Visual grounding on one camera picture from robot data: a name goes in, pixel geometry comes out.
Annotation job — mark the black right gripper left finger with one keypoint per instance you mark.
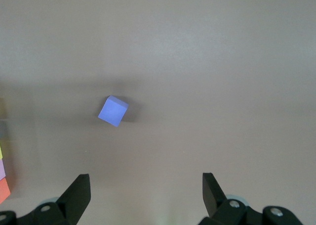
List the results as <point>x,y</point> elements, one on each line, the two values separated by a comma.
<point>71,202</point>

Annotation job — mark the purple foam cube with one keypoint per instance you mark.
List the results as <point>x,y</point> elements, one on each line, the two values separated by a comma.
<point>113,111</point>

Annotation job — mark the pink foam cube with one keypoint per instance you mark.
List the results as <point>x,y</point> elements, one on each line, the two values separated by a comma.
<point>2,169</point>

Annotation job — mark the orange foam cube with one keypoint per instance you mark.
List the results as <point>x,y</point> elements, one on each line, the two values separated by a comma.
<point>4,190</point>

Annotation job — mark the brown table mat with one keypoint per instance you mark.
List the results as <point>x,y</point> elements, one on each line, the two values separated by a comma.
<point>197,61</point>

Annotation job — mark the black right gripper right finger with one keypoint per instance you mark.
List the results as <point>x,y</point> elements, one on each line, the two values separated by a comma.
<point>227,212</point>

